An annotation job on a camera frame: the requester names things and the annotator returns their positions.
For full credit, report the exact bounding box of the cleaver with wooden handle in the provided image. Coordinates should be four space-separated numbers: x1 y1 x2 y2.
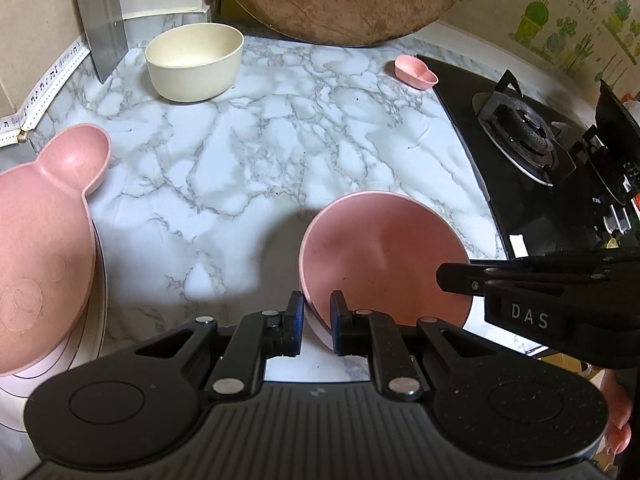
65 0 126 85

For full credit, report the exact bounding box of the round wooden cutting board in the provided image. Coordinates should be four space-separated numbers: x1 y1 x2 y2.
210 0 483 48

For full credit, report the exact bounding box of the cream bowl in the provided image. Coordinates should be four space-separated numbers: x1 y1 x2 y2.
145 24 245 103

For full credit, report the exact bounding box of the person's right hand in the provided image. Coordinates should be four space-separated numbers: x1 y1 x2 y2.
600 367 635 453

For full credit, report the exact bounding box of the large white plate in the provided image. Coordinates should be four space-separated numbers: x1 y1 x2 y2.
0 237 109 433

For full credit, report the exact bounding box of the pink bowl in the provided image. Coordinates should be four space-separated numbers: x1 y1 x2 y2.
298 191 473 350

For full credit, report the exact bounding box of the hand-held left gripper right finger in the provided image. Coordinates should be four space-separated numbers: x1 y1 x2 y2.
329 290 506 402

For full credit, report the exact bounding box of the small pink heart dish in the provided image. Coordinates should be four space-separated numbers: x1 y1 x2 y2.
394 55 439 91

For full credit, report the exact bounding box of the pink bear-shaped plate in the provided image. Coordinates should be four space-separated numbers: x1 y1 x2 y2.
0 125 112 378

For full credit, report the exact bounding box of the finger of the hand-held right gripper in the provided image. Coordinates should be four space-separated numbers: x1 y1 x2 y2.
436 249 640 296

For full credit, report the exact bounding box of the black gas stove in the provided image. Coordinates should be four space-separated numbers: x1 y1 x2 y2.
416 55 640 261

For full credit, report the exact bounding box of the black wok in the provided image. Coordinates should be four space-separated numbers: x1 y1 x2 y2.
582 79 640 206

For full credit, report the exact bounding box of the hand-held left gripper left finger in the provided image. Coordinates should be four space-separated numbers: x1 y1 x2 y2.
132 290 306 403

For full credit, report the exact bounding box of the white music-note edge strip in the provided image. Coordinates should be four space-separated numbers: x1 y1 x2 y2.
0 32 91 148

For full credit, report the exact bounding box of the plant wall sticker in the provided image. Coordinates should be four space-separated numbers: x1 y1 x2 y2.
487 0 640 81

